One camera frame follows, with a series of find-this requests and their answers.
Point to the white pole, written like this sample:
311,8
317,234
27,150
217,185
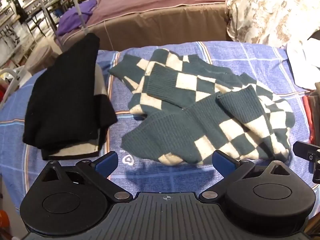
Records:
79,12

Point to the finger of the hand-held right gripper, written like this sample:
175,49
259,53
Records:
303,148

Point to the cluttered storage shelves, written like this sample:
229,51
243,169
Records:
15,17

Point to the white metal rail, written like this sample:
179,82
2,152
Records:
11,72

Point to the green and cream checkered sweater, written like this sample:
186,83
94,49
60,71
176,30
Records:
175,135

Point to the purple cloth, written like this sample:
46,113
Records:
72,17

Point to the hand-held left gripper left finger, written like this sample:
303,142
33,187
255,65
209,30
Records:
108,163

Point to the cream floral quilt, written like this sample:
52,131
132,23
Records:
262,10

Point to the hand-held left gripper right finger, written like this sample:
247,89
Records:
222,161

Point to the white cloth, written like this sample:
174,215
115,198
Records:
302,62

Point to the beige round stool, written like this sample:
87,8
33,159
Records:
42,57

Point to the black and cream folded garment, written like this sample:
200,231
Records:
62,100

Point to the red cloth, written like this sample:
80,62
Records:
308,115

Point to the blue plaid blanket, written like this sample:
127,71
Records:
117,97

